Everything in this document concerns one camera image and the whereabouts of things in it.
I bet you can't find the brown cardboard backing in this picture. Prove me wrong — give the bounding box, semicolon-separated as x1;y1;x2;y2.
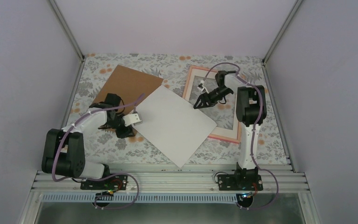
92;64;164;133

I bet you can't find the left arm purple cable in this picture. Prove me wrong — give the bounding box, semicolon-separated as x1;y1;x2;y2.
51;93;140;211

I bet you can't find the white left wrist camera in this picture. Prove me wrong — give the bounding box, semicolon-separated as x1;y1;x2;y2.
123;112;143;127

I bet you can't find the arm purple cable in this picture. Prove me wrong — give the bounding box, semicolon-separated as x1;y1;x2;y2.
202;62;280;211
51;93;140;211

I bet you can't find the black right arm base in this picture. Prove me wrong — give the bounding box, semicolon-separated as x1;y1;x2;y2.
217;167;263;191

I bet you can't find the white mat board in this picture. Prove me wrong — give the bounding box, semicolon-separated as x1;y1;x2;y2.
185;68;242;141

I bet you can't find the floral patterned tablecloth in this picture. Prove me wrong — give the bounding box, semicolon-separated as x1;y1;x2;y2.
69;53;287;165

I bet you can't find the sunset landscape photo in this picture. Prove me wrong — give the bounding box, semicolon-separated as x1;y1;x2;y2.
135;86;217;168

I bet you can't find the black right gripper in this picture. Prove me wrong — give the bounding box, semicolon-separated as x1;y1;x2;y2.
193;86;233;109

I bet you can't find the pink wooden picture frame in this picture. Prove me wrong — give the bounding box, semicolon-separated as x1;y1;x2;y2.
182;65;244;144

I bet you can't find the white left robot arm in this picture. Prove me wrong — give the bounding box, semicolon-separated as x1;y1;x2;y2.
41;93;142;189

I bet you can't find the aluminium rail base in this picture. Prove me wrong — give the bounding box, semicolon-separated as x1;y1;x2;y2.
20;164;320;224

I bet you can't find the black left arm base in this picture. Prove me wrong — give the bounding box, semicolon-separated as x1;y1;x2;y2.
80;175;128;191

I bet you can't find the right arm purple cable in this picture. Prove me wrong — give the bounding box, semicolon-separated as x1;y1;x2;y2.
202;62;280;211

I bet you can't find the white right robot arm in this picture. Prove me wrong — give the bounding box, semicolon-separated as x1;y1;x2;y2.
193;70;267;170

